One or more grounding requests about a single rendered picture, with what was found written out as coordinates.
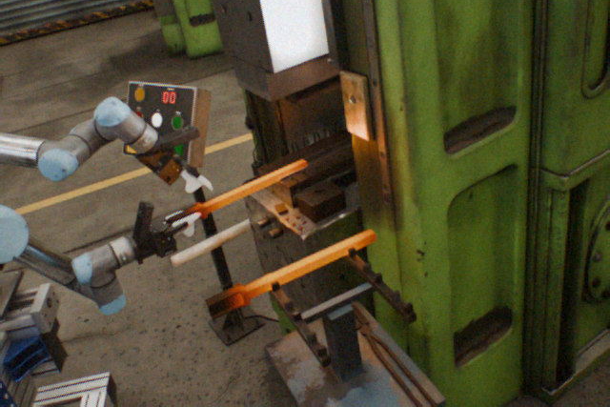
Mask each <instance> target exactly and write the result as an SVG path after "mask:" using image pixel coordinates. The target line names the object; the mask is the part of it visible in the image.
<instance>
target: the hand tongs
mask: <svg viewBox="0 0 610 407"><path fill-rule="evenodd" d="M351 306H352V307H353V308H354V310H355V317H356V328H357V330H358V331H359V330H360V333H361V334H362V335H363V336H367V338H368V340H369V342H370V344H371V346H372V348H373V350H374V351H375V354H376V356H377V357H378V358H379V360H380V361H381V362H382V363H383V365H384V366H385V367H386V368H388V370H389V371H390V372H391V374H392V375H393V376H394V377H395V379H396V380H397V381H398V383H399V384H400V385H401V388H402V389H403V390H404V391H405V393H406V394H407V395H408V396H409V398H410V399H411V400H412V401H413V402H414V404H415V405H416V406H417V407H424V406H423V405H421V404H420V403H419V401H418V400H417V399H416V397H415V396H414V395H413V394H412V392H411V391H410V390H409V389H408V386H407V385H406V384H405V383H404V381H403V380H402V379H401V378H400V376H399V375H398V374H397V372H396V371H395V370H394V369H393V367H392V366H391V365H390V364H389V362H387V361H386V360H385V359H384V357H383V356H382V355H381V353H380V351H379V350H378V348H377V346H376V345H375V343H374V341H373V339H374V340H375V341H377V342H378V343H379V344H380V345H381V346H382V347H383V348H384V349H385V350H386V351H387V353H388V354H390V355H391V357H392V358H393V359H394V360H395V361H396V363H397V364H398V365H399V366H400V368H401V369H402V370H403V371H404V372H405V374H406V375H407V376H408V377H409V378H410V379H411V380H412V381H413V382H414V384H415V386H416V387H417V388H418V390H419V391H420V392H421V393H422V394H423V396H424V397H426V398H427V399H428V400H429V402H430V403H431V404H432V405H433V407H439V406H438V405H437V403H436V402H435V401H434V400H433V399H432V397H431V396H430V395H429V394H428V393H427V392H426V390H424V389H423V388H422V387H421V386H420V383H419V382H418V381H417V380H416V378H415V377H414V376H413V375H412V374H411V372H410V371H409V370H408V369H407V368H406V367H405V365H404V364H403V363H402V362H401V361H400V359H399V358H398V357H397V356H396V354H395V353H394V352H393V350H392V349H391V348H389V347H388V346H387V345H386V344H385V343H384V342H383V341H382V340H381V339H380V338H379V337H378V336H376V335H375V334H373V333H372V327H371V326H369V325H370V322H369V321H368V320H367V318H366V317H365V316H364V315H363V314H362V312H361V311H360V310H359V309H358V308H357V306H356V305H355V304H353V305H351ZM359 322H360V323H359Z"/></svg>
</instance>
